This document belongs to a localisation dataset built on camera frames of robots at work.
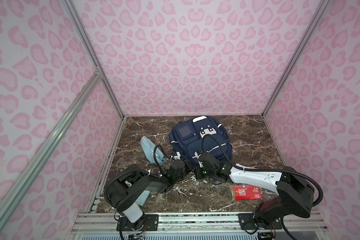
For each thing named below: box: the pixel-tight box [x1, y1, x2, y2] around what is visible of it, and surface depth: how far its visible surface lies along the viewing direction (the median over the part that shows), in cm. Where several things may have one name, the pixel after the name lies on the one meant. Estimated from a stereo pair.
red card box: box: [229, 185, 263, 201], surface depth 83 cm
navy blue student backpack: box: [169, 116, 233, 165], surface depth 103 cm
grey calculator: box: [135, 190, 151, 206], surface depth 82 cm
